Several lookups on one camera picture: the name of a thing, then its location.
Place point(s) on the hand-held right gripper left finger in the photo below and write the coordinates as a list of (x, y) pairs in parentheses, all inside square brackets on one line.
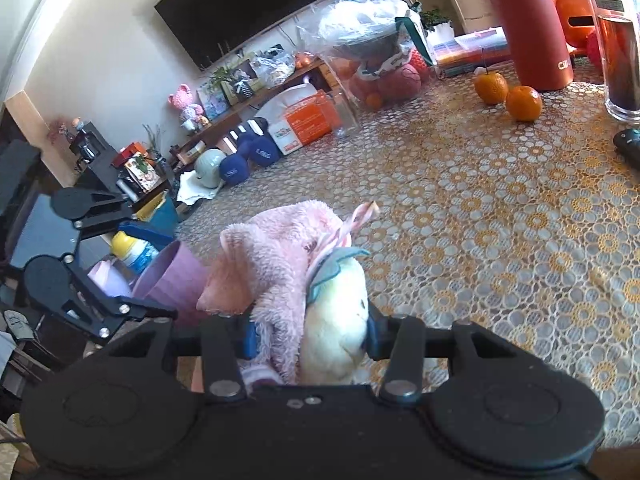
[(250, 337)]

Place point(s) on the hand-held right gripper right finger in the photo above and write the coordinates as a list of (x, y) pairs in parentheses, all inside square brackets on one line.
[(374, 335)]

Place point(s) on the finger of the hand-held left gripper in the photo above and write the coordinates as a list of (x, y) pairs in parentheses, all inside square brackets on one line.
[(142, 232), (145, 307)]

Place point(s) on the purple ribbed cup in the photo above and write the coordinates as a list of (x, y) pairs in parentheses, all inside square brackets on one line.
[(170, 280)]

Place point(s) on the cream plush toy teal leaf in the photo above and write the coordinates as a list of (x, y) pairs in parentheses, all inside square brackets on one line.
[(335, 320)]

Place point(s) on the pink fluffy towel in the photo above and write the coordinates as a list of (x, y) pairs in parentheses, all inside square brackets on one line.
[(270, 260)]

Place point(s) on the yellow strainer basket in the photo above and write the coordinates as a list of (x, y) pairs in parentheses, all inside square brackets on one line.
[(145, 210)]

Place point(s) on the yellow bottle blue label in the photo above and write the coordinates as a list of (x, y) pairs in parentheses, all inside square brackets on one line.
[(132, 255)]

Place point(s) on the pale pink cup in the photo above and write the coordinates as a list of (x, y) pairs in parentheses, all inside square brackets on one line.
[(112, 280)]

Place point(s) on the colourful printed box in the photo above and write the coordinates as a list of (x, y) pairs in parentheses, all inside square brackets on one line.
[(142, 172)]

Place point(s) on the white cloth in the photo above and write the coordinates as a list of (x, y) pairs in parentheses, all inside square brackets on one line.
[(192, 190)]

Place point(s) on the pale green ceramic pot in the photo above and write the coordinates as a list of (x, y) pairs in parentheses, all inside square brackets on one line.
[(210, 165)]

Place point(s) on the black coffee machine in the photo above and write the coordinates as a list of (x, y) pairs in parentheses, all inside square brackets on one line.
[(87, 142)]

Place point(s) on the blue dumbbell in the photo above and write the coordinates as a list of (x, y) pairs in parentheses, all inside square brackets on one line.
[(264, 152), (232, 170)]

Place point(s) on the pink plush bear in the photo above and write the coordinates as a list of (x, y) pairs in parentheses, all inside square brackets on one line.
[(182, 100)]

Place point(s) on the orange and white tissue box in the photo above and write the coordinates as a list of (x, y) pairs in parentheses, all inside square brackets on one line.
[(305, 120)]

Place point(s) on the crumpled clear plastic bag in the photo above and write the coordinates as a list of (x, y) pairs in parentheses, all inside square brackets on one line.
[(272, 67)]

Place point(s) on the clear empty glass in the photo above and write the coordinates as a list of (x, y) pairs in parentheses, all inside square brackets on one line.
[(347, 115)]

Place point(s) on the small orange fruit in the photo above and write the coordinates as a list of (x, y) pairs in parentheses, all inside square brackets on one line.
[(374, 100)]

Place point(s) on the wooden television cabinet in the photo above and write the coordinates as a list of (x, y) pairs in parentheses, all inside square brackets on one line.
[(320, 67)]

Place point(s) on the black television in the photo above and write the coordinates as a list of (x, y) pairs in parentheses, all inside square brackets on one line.
[(240, 10)]

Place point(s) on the orange with stem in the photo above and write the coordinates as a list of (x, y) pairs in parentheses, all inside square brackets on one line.
[(491, 89)]

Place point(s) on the grey metal bowl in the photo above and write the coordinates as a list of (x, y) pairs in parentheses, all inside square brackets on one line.
[(370, 47)]

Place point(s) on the stack of colourful boxes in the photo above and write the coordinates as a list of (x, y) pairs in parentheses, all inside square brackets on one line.
[(470, 45)]

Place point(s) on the small plant white pot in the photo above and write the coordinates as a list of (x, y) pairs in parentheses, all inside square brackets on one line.
[(439, 27)]

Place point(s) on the black remote control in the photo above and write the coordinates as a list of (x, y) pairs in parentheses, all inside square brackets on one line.
[(629, 142)]

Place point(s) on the red water bottle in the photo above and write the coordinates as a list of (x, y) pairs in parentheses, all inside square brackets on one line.
[(535, 35)]

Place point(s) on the red ball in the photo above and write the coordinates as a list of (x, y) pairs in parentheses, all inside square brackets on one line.
[(597, 50)]

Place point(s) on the glass of dark drink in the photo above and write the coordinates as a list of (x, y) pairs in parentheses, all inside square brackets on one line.
[(620, 60)]

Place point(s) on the orange plastic stool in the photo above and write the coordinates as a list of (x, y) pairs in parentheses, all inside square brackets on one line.
[(575, 15)]

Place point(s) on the cream photo frame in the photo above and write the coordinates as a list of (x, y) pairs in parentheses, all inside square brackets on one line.
[(245, 72)]

